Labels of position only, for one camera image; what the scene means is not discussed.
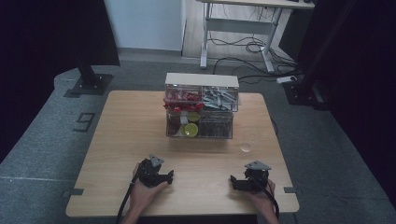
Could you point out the white desk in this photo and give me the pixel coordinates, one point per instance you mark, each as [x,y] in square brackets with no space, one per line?
[239,26]

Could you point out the grey tape strip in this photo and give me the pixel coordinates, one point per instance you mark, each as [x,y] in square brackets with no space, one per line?
[292,190]
[73,192]

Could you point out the small white packet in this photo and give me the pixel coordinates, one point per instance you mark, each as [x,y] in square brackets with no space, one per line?
[184,119]

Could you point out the person's left hand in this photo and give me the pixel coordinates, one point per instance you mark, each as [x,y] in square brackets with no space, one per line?
[141,197]

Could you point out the pile of red packets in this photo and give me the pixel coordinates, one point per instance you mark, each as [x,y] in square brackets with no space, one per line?
[183,105]

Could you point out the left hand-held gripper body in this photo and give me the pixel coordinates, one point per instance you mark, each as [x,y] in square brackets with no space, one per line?
[149,174]

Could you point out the clear glass cup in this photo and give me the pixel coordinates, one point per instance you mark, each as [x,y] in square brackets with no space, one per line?
[246,146]

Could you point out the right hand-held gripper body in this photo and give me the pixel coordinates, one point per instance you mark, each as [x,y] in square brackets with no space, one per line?
[257,177]

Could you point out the dark curtain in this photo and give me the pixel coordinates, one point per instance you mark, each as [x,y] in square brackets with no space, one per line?
[46,62]
[367,93]

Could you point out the small green capsule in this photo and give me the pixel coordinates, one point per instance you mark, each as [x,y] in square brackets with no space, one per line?
[193,117]

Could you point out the clear organizer with white lid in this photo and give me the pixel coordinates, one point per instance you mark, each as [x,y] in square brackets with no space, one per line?
[201,80]

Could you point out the pile of dark packets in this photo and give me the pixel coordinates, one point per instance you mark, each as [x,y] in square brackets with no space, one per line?
[215,129]

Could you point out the large green capsule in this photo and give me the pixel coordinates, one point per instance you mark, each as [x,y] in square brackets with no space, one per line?
[191,130]

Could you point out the black tape floor mark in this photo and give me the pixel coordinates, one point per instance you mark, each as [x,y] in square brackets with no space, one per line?
[84,121]

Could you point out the white power strip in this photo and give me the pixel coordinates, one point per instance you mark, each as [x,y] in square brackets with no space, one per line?
[286,79]

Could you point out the black stand with base plate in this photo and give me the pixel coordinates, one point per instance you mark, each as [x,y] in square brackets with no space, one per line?
[90,82]

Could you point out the pile of grey packets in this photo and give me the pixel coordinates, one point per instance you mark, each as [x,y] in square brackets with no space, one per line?
[219,99]

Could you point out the black metal stand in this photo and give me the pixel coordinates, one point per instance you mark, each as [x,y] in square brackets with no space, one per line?
[306,77]

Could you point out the person's right hand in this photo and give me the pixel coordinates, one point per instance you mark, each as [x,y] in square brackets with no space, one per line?
[266,200]

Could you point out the brown capsule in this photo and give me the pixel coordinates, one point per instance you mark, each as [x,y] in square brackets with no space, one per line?
[173,124]

